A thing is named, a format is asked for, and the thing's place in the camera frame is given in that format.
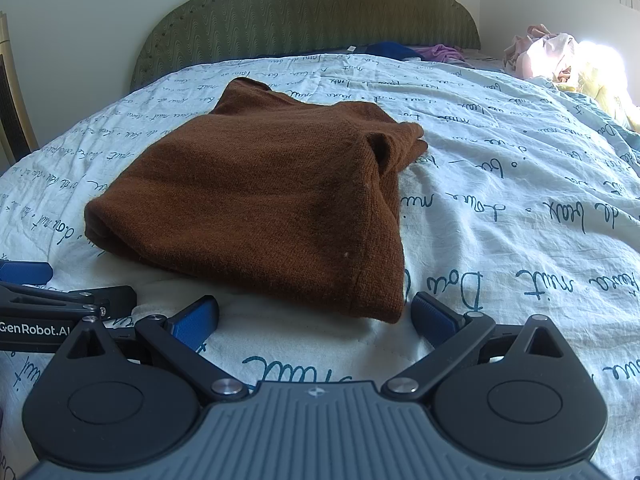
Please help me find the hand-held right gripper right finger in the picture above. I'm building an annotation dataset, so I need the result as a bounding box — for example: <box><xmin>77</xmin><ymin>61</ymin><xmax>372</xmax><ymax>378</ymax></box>
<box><xmin>383</xmin><ymin>291</ymin><xmax>585</xmax><ymax>402</ymax></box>

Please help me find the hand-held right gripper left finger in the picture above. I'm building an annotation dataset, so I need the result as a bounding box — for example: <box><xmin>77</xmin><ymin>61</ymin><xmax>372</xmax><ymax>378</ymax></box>
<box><xmin>47</xmin><ymin>295</ymin><xmax>249</xmax><ymax>402</ymax></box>

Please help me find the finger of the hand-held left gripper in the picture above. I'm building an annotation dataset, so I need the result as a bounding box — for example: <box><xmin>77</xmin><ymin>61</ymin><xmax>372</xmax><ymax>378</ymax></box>
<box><xmin>0</xmin><ymin>282</ymin><xmax>138</xmax><ymax>320</ymax></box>
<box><xmin>0</xmin><ymin>260</ymin><xmax>54</xmax><ymax>287</ymax></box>

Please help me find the brown knit sweater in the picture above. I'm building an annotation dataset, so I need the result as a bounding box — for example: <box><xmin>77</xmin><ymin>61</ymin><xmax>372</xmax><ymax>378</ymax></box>
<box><xmin>84</xmin><ymin>80</ymin><xmax>429</xmax><ymax>325</ymax></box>

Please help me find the pile of pink clothes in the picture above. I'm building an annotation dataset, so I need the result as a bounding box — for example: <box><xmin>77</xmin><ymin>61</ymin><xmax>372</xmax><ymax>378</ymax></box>
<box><xmin>502</xmin><ymin>24</ymin><xmax>632</xmax><ymax>111</ymax></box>

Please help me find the white printed blanket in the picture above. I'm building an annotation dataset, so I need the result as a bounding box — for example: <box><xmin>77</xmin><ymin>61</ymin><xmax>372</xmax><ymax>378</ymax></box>
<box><xmin>0</xmin><ymin>52</ymin><xmax>640</xmax><ymax>480</ymax></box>

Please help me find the purple cloth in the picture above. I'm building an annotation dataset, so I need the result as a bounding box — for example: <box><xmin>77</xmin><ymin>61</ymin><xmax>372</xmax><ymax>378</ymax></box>
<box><xmin>415</xmin><ymin>44</ymin><xmax>469</xmax><ymax>64</ymax></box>

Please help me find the blue cloth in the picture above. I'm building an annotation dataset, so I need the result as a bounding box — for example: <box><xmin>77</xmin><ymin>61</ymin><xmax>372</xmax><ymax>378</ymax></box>
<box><xmin>367</xmin><ymin>41</ymin><xmax>424</xmax><ymax>60</ymax></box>

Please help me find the green padded headboard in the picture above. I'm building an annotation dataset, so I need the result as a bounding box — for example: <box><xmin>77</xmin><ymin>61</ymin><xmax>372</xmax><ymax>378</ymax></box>
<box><xmin>129</xmin><ymin>0</ymin><xmax>482</xmax><ymax>94</ymax></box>

